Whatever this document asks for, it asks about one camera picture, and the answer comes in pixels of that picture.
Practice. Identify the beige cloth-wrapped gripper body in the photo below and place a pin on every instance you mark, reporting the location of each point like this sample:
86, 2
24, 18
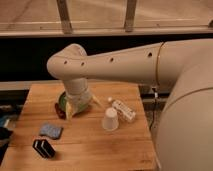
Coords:
79, 101

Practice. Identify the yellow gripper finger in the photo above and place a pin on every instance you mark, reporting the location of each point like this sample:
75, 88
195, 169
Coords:
96, 100
68, 111

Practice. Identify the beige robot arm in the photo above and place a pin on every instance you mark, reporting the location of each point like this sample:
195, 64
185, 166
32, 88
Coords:
184, 140

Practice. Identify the black and white eraser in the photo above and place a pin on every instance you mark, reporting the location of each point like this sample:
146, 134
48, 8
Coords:
43, 147

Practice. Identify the green bowl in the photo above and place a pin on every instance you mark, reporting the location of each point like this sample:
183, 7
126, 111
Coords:
62, 101

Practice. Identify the dark red small object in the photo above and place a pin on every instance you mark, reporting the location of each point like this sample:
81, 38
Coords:
61, 114

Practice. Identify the blue sponge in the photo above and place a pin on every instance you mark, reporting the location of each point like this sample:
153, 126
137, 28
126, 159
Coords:
51, 131

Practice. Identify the clear plastic water bottle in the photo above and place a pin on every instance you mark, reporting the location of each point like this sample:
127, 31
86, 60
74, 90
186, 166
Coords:
127, 113

